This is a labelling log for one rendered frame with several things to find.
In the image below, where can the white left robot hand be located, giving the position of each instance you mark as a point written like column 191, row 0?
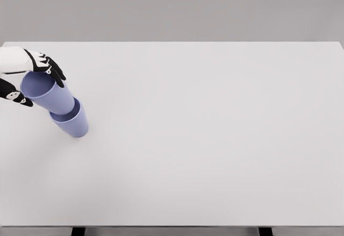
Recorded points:
column 16, row 60

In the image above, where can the lavender plastic cup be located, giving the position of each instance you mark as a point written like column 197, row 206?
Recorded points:
column 76, row 124
column 51, row 97

